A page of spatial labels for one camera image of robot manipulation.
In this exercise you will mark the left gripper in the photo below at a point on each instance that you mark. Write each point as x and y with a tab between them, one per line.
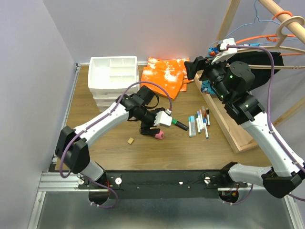
148	131

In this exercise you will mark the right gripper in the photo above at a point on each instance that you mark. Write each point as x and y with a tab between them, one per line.
191	67

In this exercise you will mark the pink cap pen tube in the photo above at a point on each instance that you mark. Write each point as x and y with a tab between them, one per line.
158	136

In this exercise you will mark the green black highlighter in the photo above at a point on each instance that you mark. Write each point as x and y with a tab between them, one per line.
179	124

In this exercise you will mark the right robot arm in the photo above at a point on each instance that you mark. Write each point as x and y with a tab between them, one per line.
231	86

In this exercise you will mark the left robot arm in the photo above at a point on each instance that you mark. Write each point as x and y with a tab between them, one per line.
74	143

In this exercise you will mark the orange folded cloth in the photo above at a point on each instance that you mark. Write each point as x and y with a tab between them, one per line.
165	77

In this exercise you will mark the tan eraser block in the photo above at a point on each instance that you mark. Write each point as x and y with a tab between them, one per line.
130	141

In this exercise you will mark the blue shark print cloth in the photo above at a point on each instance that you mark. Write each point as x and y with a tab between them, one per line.
206	86

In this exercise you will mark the red white pen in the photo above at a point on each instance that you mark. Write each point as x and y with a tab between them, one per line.
204	115

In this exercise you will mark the green white pen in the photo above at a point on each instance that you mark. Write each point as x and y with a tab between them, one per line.
197	124

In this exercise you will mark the white drawer organizer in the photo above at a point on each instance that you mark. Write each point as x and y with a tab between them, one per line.
109	76

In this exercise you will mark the black garment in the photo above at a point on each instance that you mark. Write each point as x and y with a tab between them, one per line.
262	76

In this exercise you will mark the orange hanger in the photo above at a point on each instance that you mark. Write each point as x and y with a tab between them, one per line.
270	38

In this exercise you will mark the wooden hanger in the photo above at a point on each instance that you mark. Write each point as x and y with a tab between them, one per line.
278	46

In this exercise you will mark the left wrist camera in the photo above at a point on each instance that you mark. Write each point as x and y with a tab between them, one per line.
162	119

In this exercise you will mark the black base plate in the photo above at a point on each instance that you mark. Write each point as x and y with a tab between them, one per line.
195	192

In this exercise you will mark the wooden clothes rack frame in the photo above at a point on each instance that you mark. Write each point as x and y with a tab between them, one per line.
239	140

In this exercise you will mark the aluminium rail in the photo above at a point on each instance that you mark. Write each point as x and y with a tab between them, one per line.
54	182

